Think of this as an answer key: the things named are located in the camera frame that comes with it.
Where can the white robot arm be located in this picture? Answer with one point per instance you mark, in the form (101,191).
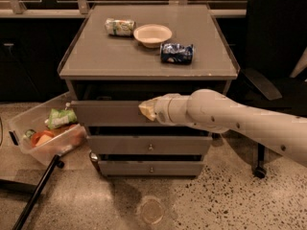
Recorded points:
(209,110)

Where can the blue crushed soda can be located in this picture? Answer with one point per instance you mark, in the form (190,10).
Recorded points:
(176,53)

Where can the green snack bag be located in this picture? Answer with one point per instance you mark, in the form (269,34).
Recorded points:
(60,117)

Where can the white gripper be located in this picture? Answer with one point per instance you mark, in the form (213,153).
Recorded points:
(162,109)

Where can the grey bottom drawer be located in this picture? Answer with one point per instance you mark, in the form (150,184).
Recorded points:
(151,168)

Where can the grey top drawer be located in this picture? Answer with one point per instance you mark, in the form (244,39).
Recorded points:
(111,114)

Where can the orange bowl in bin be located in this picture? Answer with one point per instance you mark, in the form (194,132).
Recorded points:
(41,137)

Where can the clear plastic storage bin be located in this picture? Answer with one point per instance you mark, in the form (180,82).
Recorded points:
(25,125)

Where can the grey drawer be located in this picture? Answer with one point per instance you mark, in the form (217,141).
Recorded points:
(111,114)
(163,145)
(151,168)

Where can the grey middle drawer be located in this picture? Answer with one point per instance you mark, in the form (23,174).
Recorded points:
(163,145)

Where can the black office chair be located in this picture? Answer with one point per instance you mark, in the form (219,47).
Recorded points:
(272,56)

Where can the green crushed soda can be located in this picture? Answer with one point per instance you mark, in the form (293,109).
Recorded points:
(118,27)

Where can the beige paper bowl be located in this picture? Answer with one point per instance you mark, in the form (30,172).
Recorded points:
(152,35)

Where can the grey drawer cabinet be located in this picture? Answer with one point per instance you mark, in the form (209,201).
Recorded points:
(102,67)

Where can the black chair leg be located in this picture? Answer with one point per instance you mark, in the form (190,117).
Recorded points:
(34,191)

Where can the round floor drain cover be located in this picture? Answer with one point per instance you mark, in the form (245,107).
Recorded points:
(150,210)

